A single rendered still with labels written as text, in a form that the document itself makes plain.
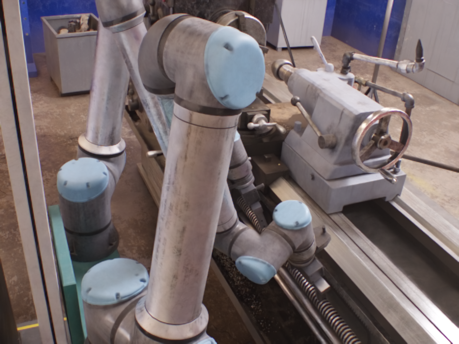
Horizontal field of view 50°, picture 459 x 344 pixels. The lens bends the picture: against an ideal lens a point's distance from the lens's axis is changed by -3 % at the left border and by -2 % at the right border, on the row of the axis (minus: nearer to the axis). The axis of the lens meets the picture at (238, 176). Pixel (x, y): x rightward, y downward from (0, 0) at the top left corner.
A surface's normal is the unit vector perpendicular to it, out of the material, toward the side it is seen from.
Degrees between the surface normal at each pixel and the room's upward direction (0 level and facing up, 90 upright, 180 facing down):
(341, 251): 36
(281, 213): 19
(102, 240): 70
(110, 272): 5
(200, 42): 45
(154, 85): 114
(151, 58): 98
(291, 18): 90
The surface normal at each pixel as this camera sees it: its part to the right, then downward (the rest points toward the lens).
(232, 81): 0.75, 0.28
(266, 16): 0.41, 0.50
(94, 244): 0.43, 0.18
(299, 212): -0.16, -0.70
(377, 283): -0.47, -0.60
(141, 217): 0.07, -0.85
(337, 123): -0.87, -0.06
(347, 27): -0.91, 0.15
